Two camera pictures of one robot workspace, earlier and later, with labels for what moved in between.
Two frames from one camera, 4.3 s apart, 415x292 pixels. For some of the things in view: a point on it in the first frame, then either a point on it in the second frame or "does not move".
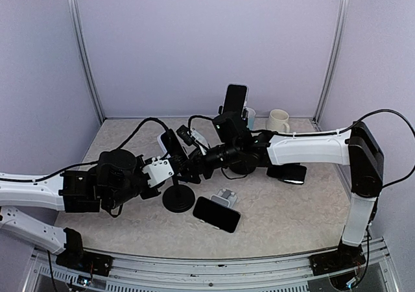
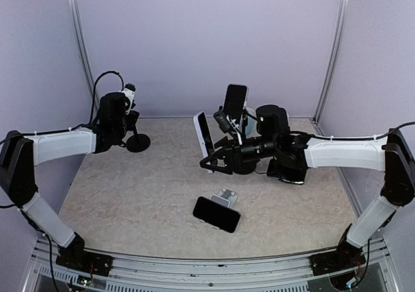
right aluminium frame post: (343, 17) does not move
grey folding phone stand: (224, 196) does not move
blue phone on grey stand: (216, 214) does not move
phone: (171, 144) → (201, 122)
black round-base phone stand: (178, 198) → (137, 143)
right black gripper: (196, 159) → (233, 154)
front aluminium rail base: (272, 273) does not move
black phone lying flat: (294, 173) does not move
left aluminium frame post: (76, 19) does not move
